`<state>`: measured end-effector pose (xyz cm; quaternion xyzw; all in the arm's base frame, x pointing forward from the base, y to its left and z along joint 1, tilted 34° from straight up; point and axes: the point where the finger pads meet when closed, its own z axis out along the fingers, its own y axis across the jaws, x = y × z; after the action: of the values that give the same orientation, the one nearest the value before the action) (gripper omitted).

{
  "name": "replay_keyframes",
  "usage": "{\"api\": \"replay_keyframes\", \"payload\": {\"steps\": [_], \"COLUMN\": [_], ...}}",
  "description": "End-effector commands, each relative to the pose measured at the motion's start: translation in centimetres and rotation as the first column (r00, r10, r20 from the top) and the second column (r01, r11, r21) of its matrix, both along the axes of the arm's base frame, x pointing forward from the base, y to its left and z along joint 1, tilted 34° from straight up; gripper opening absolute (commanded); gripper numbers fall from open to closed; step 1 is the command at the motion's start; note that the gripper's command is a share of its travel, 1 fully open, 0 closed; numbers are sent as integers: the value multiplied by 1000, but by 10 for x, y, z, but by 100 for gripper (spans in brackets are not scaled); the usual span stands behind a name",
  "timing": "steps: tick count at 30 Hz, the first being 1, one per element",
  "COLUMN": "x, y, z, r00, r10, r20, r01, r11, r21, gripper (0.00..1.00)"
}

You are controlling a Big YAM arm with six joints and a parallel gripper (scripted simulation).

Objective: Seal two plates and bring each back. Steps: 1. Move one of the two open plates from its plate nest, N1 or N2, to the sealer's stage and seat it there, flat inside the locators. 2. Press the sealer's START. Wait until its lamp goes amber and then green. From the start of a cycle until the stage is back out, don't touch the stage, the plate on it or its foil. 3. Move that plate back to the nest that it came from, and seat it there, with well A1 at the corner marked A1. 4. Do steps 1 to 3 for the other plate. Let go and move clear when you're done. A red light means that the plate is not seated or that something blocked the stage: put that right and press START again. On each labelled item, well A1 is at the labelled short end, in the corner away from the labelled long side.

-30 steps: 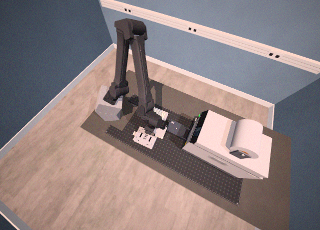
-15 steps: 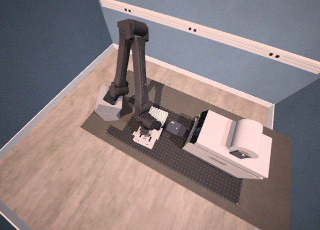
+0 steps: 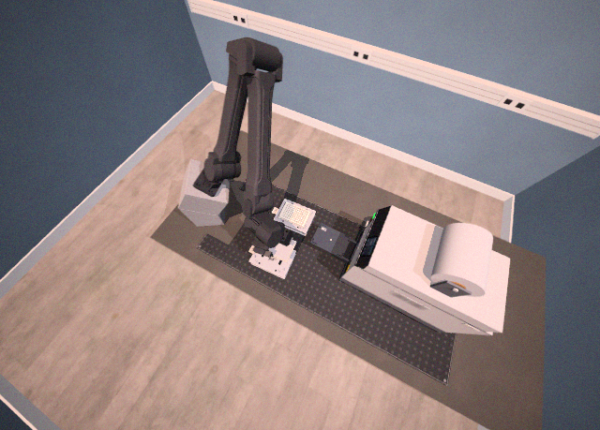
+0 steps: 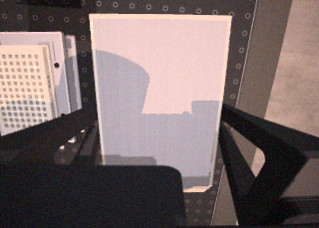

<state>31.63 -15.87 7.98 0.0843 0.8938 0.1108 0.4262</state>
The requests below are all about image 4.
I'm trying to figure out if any dark grey perforated base plate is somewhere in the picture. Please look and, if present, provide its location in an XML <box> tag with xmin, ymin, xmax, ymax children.
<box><xmin>0</xmin><ymin>0</ymin><xmax>259</xmax><ymax>226</ymax></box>

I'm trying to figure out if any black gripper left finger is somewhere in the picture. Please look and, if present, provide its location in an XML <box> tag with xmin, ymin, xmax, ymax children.
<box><xmin>0</xmin><ymin>102</ymin><xmax>101</xmax><ymax>164</ymax></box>

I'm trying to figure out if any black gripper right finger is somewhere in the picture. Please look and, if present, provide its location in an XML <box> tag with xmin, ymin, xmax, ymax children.
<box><xmin>218</xmin><ymin>103</ymin><xmax>319</xmax><ymax>225</ymax></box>

